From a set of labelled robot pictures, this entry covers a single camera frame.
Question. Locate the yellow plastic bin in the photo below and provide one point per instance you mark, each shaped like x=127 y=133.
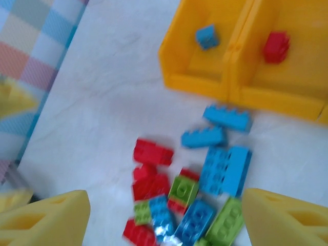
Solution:
x=282 y=102
x=194 y=87

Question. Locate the long green lego brick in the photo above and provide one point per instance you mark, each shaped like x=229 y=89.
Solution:
x=226 y=223

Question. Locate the small blue lego brick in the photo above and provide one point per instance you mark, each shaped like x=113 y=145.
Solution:
x=207 y=37

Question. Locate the aluminium side rail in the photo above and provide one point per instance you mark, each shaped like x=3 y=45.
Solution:
x=54 y=77

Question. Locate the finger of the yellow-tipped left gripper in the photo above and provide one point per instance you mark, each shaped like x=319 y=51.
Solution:
x=14 y=201
x=15 y=98

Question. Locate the long blue lego brick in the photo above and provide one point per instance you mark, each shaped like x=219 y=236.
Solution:
x=162 y=217
x=194 y=223
x=225 y=170
x=202 y=138
x=228 y=119

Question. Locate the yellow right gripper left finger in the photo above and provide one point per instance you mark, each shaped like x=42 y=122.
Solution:
x=46 y=225

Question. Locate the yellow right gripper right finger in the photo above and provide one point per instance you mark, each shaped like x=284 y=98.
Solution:
x=287 y=220

